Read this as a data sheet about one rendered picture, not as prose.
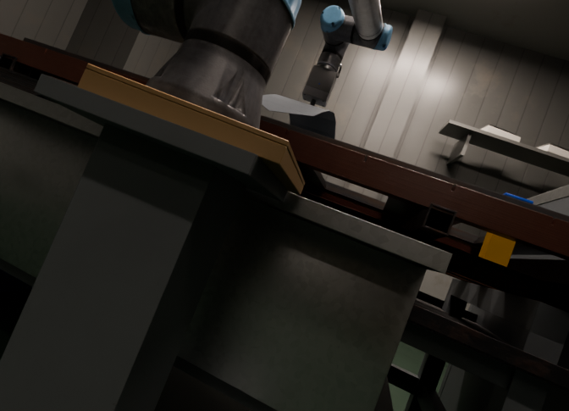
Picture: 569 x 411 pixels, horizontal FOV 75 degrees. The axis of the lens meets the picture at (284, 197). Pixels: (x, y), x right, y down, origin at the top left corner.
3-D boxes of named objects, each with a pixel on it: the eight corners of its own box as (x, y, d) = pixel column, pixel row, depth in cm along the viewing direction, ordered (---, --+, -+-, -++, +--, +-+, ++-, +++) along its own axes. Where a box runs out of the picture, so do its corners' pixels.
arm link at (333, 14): (358, 8, 110) (361, 30, 120) (323, 0, 113) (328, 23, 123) (349, 31, 109) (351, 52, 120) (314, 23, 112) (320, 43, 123)
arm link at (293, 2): (254, 41, 40) (301, -66, 41) (157, 15, 44) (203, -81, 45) (281, 91, 52) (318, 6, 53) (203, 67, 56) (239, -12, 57)
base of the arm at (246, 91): (234, 126, 39) (272, 42, 39) (114, 80, 41) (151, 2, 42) (262, 160, 53) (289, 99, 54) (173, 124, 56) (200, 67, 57)
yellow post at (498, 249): (471, 275, 89) (498, 202, 90) (492, 284, 88) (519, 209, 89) (477, 277, 84) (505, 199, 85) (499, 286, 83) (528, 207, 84)
